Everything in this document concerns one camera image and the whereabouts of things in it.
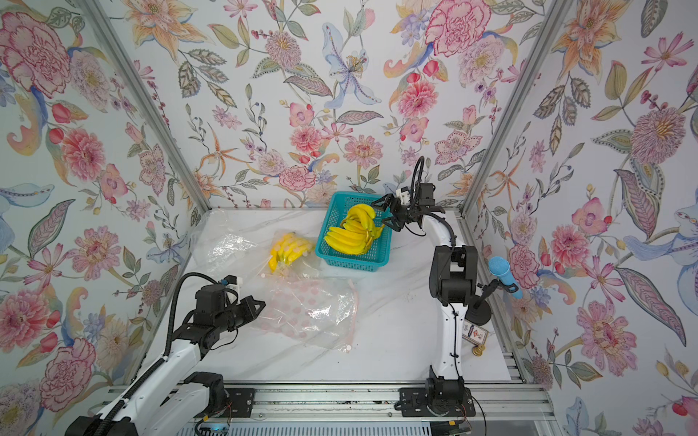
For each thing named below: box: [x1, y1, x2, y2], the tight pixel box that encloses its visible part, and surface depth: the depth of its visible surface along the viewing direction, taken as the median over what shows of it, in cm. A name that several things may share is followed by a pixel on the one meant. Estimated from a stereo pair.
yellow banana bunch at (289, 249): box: [269, 232, 315, 273], surface depth 100 cm
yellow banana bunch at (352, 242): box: [323, 225, 384, 256], surface depth 104 cm
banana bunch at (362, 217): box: [340, 203, 386, 241], surface depth 109 cm
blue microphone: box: [488, 256, 523, 300], surface depth 71 cm
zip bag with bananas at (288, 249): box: [267, 229, 317, 276], surface depth 100 cm
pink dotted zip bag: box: [255, 272, 359, 354], surface depth 91 cm
